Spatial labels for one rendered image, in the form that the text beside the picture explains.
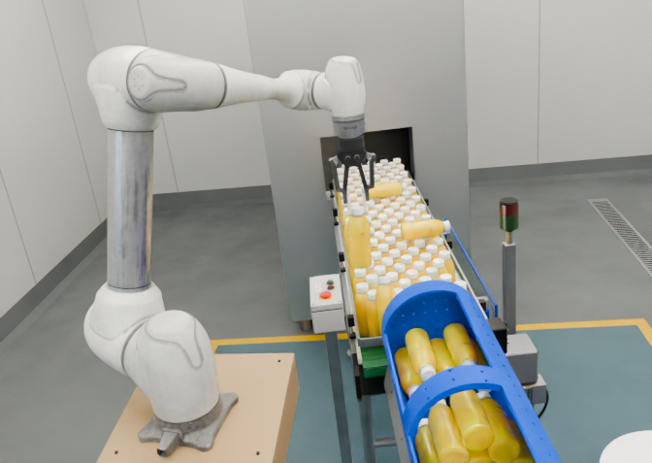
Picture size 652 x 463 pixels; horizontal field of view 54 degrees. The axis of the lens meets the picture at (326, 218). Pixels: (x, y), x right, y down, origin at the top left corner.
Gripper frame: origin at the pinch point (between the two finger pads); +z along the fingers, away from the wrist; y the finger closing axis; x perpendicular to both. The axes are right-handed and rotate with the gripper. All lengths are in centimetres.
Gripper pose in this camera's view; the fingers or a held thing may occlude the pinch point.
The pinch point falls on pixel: (356, 202)
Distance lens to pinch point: 184.1
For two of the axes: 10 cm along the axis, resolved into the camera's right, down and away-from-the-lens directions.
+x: -0.4, -3.6, 9.3
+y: 9.9, -1.1, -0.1
